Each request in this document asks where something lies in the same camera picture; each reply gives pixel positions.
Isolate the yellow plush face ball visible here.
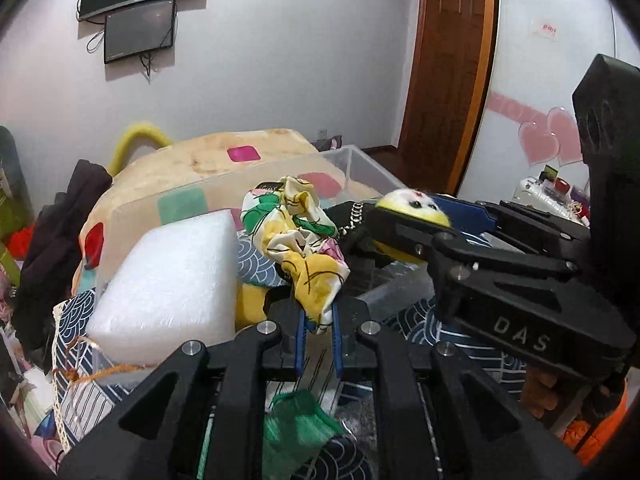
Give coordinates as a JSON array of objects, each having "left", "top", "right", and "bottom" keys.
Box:
[{"left": 366, "top": 188, "right": 451, "bottom": 263}]

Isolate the green knitted glove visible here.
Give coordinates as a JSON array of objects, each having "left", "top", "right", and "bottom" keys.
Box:
[{"left": 262, "top": 390, "right": 344, "bottom": 479}]

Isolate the black patterned scarf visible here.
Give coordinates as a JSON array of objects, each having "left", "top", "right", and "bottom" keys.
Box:
[{"left": 326, "top": 200, "right": 380, "bottom": 260}]

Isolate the white foam block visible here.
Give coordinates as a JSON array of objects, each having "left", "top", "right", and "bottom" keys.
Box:
[{"left": 87, "top": 211, "right": 239, "bottom": 366}]

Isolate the floral yellow green cloth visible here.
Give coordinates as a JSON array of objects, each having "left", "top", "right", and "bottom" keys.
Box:
[{"left": 240, "top": 176, "right": 350, "bottom": 330}]

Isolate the clear plastic storage box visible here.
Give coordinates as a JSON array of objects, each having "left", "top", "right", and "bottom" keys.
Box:
[{"left": 91, "top": 153, "right": 403, "bottom": 388}]

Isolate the right hand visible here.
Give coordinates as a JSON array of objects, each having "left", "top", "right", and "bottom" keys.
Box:
[{"left": 520, "top": 365, "right": 559, "bottom": 419}]

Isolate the white appliance with stickers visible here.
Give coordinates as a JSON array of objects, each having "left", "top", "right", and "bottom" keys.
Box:
[{"left": 513, "top": 165, "right": 590, "bottom": 228}]

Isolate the blue white patterned cloth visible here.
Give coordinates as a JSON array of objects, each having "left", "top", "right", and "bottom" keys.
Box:
[{"left": 49, "top": 234, "right": 532, "bottom": 480}]

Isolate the dark bag on floor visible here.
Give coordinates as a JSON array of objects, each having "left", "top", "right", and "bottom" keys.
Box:
[{"left": 312, "top": 129, "right": 343, "bottom": 152}]

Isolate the brown wooden door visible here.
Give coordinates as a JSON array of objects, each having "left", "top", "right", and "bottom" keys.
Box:
[{"left": 399, "top": 0, "right": 499, "bottom": 194}]

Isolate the white wardrobe with pink hearts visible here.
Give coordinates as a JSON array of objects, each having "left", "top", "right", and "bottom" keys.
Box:
[{"left": 458, "top": 0, "right": 639, "bottom": 202}]

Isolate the black clothes pile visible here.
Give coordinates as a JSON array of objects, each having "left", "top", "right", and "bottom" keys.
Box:
[{"left": 11, "top": 159, "right": 112, "bottom": 351}]

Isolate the yellow fuzzy hoop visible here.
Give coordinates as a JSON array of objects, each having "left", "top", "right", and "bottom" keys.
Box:
[{"left": 107, "top": 122, "right": 174, "bottom": 177}]

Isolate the grey plush shark toy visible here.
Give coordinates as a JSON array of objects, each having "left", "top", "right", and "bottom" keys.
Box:
[{"left": 0, "top": 126, "right": 32, "bottom": 223}]

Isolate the small black monitor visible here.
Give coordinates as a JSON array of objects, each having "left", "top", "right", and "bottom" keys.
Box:
[{"left": 103, "top": 0, "right": 177, "bottom": 64}]

